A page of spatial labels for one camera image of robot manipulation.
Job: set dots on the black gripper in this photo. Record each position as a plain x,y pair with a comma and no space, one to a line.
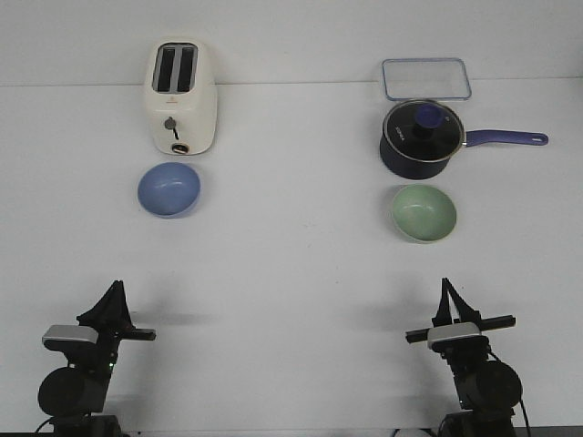
111,329
474,346

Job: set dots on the green bowl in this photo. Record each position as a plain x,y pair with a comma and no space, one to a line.
423,213

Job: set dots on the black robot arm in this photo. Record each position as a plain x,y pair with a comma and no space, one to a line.
74,396
487,388

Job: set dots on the blue bowl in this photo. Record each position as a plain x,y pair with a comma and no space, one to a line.
169,190

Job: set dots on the dark blue saucepan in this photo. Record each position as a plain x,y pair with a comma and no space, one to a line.
416,170

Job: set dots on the glass pot lid blue knob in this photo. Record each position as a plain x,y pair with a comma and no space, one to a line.
423,130

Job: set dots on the clear container blue rim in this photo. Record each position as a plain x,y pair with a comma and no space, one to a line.
442,79

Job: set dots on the cream two-slot toaster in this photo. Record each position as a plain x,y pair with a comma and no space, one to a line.
181,97

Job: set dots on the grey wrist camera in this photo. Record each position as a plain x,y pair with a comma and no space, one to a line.
69,333
456,331

